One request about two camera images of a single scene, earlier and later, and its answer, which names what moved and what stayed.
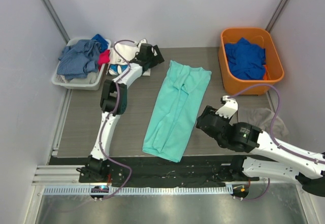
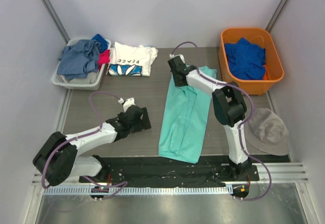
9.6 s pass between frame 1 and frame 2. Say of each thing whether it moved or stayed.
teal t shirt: moved
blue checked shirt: stayed
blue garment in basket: stayed
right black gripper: moved
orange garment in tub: stayed
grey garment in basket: stayed
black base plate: stayed
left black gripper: moved
